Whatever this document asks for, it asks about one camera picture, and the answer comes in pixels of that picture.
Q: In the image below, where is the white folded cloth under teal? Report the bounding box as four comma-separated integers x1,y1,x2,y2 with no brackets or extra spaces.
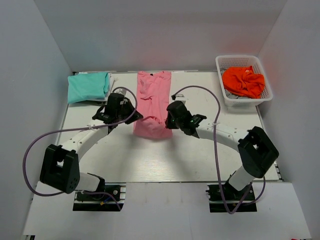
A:
93,76,118,102

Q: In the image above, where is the pink t-shirt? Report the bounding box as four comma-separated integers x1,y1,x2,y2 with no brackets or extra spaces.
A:
133,71,173,140

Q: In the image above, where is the folded teal t-shirt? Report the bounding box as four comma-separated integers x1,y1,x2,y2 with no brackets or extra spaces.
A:
67,72,110,104

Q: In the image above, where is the white plastic basket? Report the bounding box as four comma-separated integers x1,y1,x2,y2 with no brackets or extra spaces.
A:
215,55,273,107

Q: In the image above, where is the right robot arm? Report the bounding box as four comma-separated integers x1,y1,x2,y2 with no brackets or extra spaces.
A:
165,101,279,200

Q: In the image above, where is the grey cloth in basket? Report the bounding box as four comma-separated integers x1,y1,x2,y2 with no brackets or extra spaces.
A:
223,89,252,103

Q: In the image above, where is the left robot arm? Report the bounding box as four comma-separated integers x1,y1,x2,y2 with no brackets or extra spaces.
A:
39,93,143,200

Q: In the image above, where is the orange t-shirt in basket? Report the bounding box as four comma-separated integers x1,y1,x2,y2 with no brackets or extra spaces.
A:
220,66,266,99

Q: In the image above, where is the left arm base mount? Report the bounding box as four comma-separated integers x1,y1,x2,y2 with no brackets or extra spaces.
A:
72,183,127,212

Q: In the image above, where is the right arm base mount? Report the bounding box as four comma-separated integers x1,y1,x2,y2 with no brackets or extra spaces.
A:
205,183,257,213

